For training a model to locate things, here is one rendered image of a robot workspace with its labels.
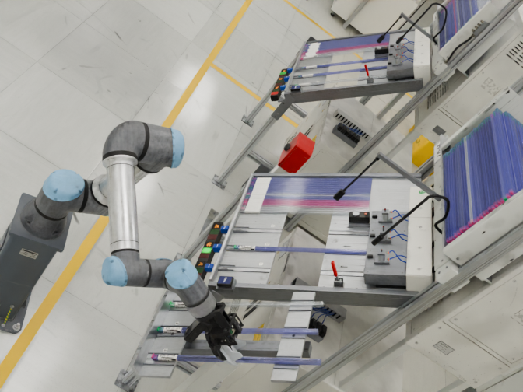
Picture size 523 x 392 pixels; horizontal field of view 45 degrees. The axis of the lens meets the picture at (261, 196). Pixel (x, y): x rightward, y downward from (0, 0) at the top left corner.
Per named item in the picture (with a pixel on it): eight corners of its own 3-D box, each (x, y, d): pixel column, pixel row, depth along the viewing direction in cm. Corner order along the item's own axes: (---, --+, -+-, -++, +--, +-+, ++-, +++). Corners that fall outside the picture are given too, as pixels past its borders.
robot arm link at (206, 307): (180, 309, 164) (191, 288, 170) (189, 322, 166) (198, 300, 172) (205, 305, 161) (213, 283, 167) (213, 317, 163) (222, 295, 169)
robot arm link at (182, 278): (178, 253, 166) (194, 260, 159) (198, 283, 171) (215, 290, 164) (156, 273, 162) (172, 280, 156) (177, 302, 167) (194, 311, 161)
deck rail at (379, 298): (210, 298, 221) (207, 285, 218) (212, 293, 223) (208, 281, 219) (419, 309, 203) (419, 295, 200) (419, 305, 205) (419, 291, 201)
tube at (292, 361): (152, 360, 185) (151, 358, 184) (154, 356, 186) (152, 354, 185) (321, 365, 169) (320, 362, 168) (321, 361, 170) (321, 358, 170)
